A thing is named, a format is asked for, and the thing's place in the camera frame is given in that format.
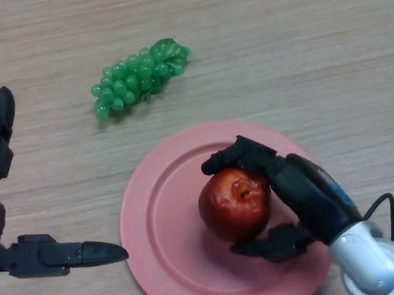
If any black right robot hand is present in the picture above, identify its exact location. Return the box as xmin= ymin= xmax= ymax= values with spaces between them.
xmin=196 ymin=117 xmax=368 ymax=274

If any red apple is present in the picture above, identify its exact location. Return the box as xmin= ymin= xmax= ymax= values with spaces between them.
xmin=193 ymin=160 xmax=279 ymax=247

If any pink round plate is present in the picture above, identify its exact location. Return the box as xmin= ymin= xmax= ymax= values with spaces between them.
xmin=104 ymin=104 xmax=344 ymax=295

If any green plastic grape bunch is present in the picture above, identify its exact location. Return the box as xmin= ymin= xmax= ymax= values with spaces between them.
xmin=84 ymin=34 xmax=200 ymax=122

